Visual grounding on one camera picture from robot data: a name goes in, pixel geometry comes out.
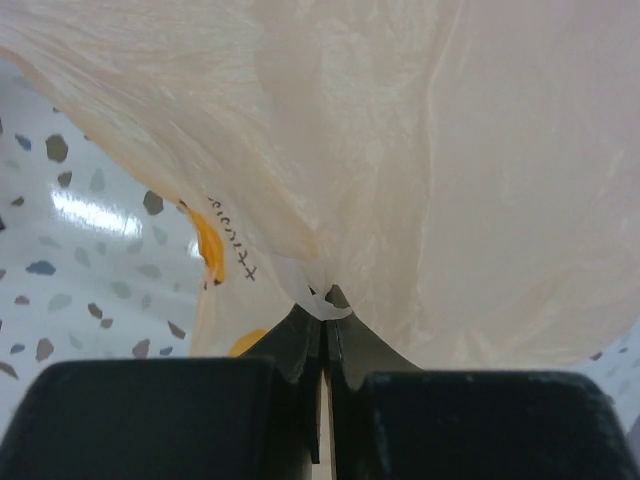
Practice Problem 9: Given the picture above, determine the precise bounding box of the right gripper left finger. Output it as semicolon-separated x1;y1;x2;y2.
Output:
1;307;321;479

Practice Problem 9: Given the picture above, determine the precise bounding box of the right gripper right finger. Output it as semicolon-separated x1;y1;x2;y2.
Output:
324;315;639;479

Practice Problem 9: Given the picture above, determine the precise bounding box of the orange translucent plastic bag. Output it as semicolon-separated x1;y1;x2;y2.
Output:
1;1;639;369

